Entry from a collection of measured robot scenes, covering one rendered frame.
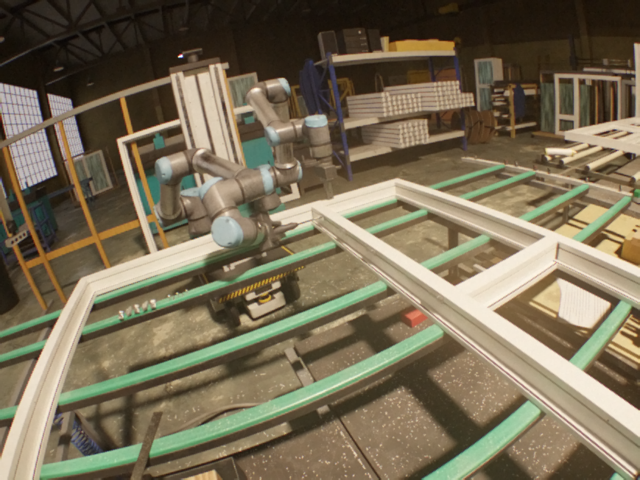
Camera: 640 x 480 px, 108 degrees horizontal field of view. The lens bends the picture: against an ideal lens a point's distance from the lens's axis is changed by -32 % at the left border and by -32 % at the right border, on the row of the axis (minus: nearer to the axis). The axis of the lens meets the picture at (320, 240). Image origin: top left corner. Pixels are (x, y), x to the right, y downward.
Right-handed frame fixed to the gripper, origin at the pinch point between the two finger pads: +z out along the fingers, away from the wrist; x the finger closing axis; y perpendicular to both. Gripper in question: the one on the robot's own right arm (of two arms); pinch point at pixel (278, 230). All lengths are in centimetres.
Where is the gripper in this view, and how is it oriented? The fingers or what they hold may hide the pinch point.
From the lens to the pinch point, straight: 125.5
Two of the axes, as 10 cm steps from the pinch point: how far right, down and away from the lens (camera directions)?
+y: 8.7, -3.4, -3.6
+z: 3.6, -0.5, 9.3
